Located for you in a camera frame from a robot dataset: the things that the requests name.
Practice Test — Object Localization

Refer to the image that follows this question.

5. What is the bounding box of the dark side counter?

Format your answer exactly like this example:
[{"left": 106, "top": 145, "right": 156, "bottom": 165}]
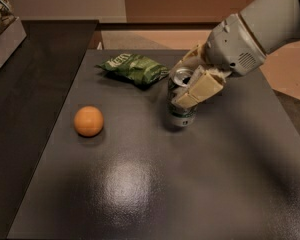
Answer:
[{"left": 0, "top": 20, "right": 98, "bottom": 240}]

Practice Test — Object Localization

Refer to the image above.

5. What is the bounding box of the white snack box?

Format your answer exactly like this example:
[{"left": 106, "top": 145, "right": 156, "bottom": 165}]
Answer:
[{"left": 0, "top": 0, "right": 26, "bottom": 69}]

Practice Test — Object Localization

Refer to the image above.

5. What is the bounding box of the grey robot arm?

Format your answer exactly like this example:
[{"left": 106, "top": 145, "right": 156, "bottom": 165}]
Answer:
[{"left": 172, "top": 0, "right": 300, "bottom": 109}]

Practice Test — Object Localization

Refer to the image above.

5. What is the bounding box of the orange ball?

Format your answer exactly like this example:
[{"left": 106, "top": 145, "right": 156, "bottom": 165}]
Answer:
[{"left": 74, "top": 106, "right": 104, "bottom": 137}]

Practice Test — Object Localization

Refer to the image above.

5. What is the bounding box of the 7up soda can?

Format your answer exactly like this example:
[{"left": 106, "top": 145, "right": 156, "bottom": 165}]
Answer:
[{"left": 167, "top": 67, "right": 197, "bottom": 127}]

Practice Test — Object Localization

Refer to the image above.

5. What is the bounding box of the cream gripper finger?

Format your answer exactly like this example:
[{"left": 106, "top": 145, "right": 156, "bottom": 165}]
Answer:
[
  {"left": 170, "top": 44, "right": 207, "bottom": 75},
  {"left": 171, "top": 65, "right": 227, "bottom": 110}
]

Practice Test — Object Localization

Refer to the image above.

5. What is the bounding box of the green jalapeno chip bag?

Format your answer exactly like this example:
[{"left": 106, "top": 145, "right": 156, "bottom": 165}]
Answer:
[{"left": 98, "top": 53, "right": 169, "bottom": 86}]

